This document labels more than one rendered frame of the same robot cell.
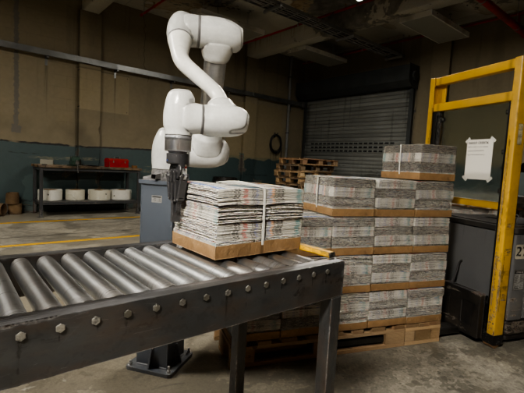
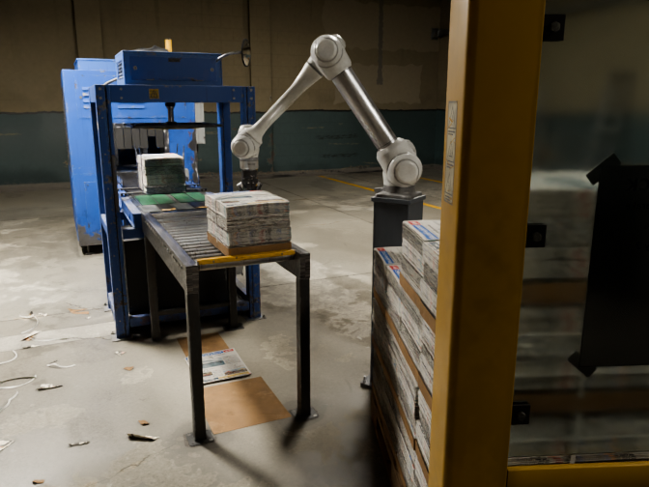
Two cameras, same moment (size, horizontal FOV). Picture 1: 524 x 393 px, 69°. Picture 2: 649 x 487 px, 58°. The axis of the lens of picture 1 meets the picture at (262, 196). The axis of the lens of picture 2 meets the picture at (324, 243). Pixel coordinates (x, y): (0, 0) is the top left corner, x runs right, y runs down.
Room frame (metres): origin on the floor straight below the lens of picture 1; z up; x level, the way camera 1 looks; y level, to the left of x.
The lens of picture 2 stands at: (2.43, -2.34, 1.44)
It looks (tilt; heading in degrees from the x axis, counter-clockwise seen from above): 13 degrees down; 106
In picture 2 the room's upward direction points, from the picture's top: straight up
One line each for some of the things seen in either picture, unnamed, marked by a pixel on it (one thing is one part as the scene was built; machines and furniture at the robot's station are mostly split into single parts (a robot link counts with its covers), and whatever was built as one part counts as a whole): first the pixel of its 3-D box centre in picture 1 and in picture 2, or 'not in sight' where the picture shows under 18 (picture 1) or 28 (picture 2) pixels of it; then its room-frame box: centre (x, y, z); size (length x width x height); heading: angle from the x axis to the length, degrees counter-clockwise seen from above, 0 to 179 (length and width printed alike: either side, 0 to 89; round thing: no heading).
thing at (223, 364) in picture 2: not in sight; (217, 364); (1.03, 0.43, 0.01); 0.37 x 0.28 x 0.01; 130
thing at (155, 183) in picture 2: not in sight; (160, 172); (0.02, 1.62, 0.93); 0.38 x 0.30 x 0.26; 130
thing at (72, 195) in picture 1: (88, 184); not in sight; (7.25, 3.31, 0.55); 1.80 x 0.70 x 1.09; 130
